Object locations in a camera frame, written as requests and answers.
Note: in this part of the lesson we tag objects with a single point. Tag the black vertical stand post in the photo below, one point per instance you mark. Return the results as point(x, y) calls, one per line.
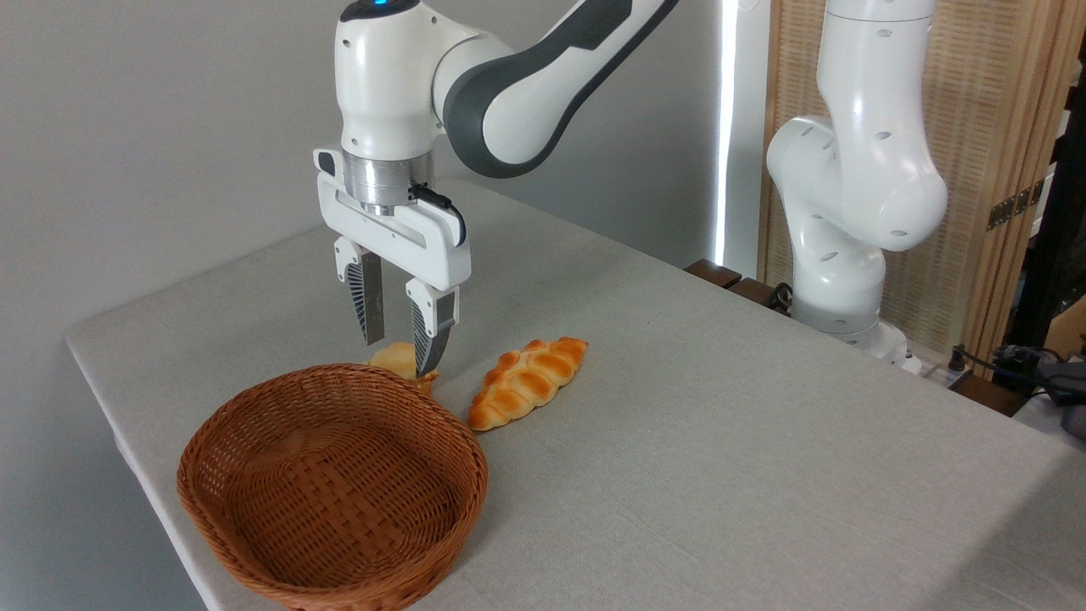
point(1052, 255)

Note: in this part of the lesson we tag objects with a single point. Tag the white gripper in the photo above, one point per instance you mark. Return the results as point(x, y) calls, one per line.
point(424, 250)

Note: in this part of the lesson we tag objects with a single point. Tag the brown wicker basket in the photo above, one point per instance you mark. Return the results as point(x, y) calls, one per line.
point(339, 501)

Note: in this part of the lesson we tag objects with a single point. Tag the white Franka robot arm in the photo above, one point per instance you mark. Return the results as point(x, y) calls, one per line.
point(857, 170)

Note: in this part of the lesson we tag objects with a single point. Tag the brass screen hinge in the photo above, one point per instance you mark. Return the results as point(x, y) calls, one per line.
point(1014, 205)

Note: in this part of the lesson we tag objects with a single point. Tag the grey tablecloth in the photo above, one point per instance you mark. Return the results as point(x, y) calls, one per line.
point(721, 467)

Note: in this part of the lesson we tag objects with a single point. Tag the bamboo folding screen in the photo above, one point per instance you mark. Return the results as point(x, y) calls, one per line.
point(984, 102)

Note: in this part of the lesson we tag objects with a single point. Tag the braided golden bread loaf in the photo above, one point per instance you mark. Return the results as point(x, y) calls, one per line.
point(526, 382)

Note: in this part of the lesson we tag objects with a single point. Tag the small round bread roll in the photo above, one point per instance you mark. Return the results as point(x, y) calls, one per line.
point(394, 358)

